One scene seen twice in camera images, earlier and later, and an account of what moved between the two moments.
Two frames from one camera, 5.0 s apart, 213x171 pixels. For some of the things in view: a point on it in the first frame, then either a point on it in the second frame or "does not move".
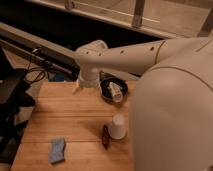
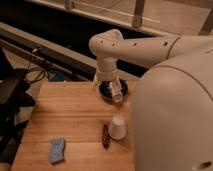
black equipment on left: x=16 y=103 does not move
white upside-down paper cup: x=118 y=128 does not move
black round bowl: x=105 y=90 does not move
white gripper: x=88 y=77 to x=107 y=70
